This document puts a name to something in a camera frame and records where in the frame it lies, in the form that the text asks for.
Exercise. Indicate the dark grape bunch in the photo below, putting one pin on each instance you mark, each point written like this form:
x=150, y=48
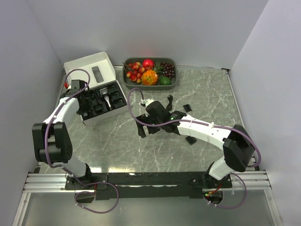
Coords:
x=168, y=70

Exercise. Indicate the white hair clipper box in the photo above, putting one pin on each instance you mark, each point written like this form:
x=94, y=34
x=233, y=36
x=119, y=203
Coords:
x=102, y=75

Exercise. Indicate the black comb guard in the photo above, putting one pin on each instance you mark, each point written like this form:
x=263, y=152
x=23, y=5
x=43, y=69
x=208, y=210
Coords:
x=191, y=140
x=187, y=108

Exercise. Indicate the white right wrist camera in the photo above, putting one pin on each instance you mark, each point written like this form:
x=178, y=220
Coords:
x=146, y=102

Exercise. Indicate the green lime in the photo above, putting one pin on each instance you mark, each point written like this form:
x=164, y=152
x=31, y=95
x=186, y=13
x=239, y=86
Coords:
x=164, y=81

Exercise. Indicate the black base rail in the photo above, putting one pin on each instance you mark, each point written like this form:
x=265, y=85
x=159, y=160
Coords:
x=149, y=184

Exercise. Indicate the grey fruit tray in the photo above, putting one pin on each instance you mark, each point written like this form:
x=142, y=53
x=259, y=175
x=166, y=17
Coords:
x=157, y=67

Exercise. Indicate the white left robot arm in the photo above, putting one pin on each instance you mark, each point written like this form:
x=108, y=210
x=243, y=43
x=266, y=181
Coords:
x=51, y=140

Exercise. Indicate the silver hair clipper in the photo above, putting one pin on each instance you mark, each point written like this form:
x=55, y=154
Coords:
x=106, y=97

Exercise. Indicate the red apple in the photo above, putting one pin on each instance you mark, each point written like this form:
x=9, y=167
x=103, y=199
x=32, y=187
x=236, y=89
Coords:
x=148, y=64

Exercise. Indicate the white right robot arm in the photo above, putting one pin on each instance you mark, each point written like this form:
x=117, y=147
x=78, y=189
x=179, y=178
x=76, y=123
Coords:
x=233, y=141

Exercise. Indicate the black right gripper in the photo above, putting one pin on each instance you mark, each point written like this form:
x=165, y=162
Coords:
x=141, y=131

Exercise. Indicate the red yellow cherry bunch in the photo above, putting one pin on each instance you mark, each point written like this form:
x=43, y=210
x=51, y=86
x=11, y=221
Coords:
x=134, y=72

